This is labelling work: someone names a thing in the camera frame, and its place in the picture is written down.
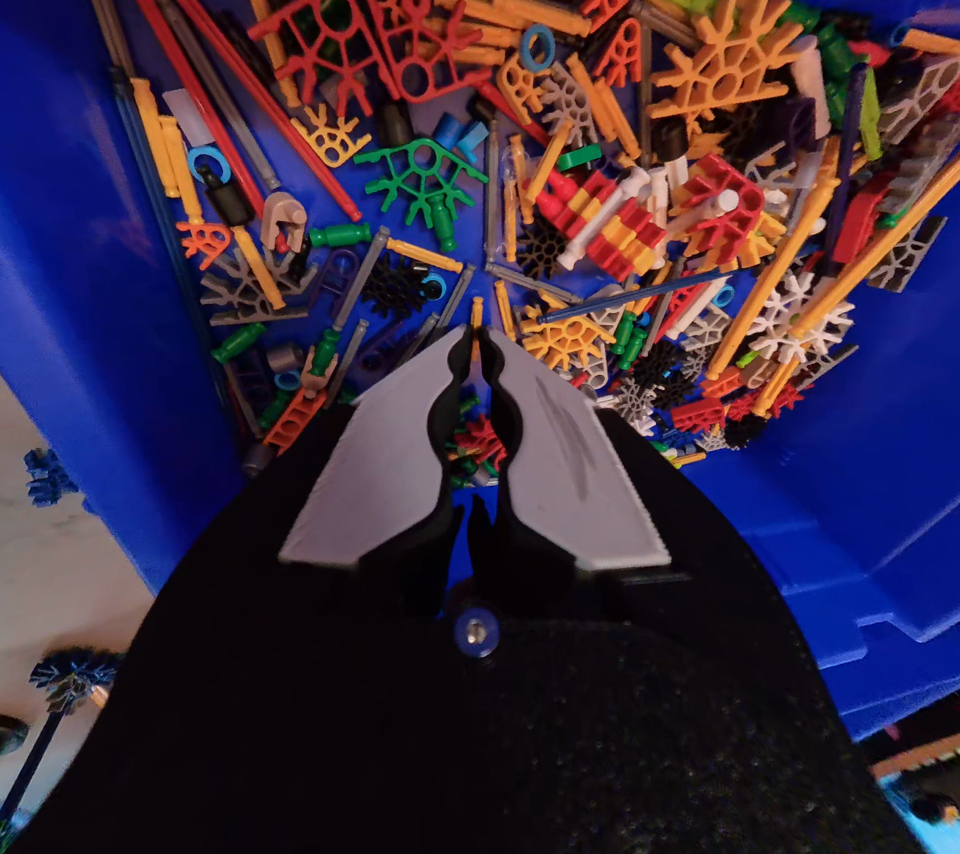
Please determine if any blue plastic bin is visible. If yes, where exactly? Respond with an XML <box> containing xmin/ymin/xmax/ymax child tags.
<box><xmin>0</xmin><ymin>0</ymin><xmax>960</xmax><ymax>742</ymax></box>

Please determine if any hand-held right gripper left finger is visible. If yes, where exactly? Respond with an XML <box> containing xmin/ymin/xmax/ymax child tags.
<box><xmin>277</xmin><ymin>325</ymin><xmax>475</xmax><ymax>570</ymax></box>

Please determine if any grey connector with blue rod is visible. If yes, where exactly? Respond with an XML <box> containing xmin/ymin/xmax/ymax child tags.
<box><xmin>0</xmin><ymin>647</ymin><xmax>125</xmax><ymax>825</ymax></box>

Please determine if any blue connector with black rod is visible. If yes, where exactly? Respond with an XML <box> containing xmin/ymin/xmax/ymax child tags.
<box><xmin>22</xmin><ymin>449</ymin><xmax>80</xmax><ymax>508</ymax></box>

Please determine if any pile of toy construction pieces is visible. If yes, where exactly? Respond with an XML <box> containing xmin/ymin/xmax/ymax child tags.
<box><xmin>56</xmin><ymin>0</ymin><xmax>960</xmax><ymax>487</ymax></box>

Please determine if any colourful printed box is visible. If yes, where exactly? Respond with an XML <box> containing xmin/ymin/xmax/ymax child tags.
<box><xmin>858</xmin><ymin>715</ymin><xmax>960</xmax><ymax>854</ymax></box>

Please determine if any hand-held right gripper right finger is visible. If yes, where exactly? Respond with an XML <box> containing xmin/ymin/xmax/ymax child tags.
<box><xmin>468</xmin><ymin>327</ymin><xmax>672</xmax><ymax>573</ymax></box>

